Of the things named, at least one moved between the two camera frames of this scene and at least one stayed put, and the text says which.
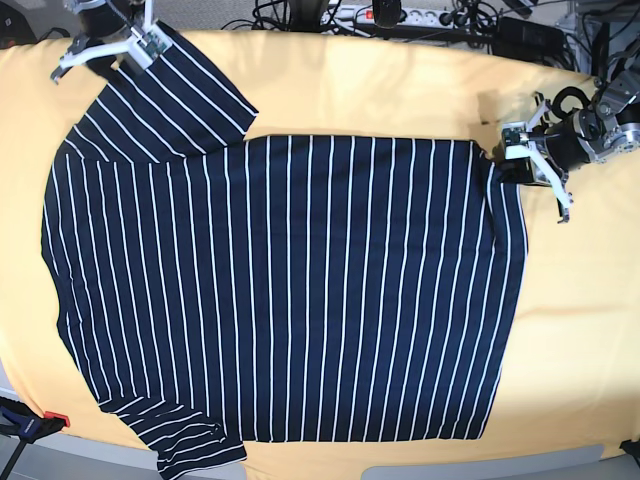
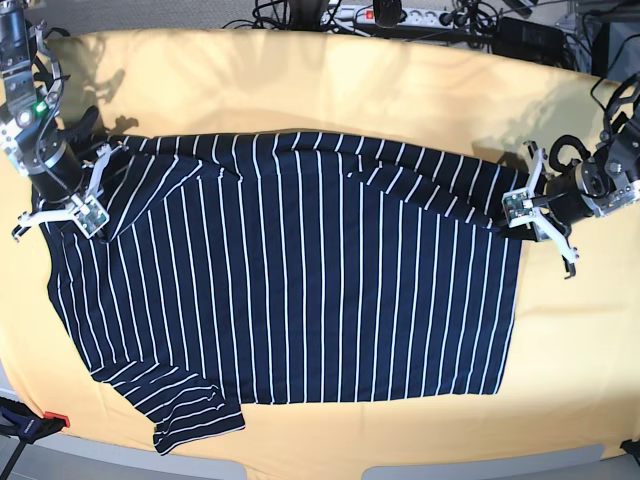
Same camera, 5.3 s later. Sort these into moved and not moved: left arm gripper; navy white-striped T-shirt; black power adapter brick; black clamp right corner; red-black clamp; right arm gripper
Moved: left arm gripper; right arm gripper; navy white-striped T-shirt
Not moved: red-black clamp; black clamp right corner; black power adapter brick
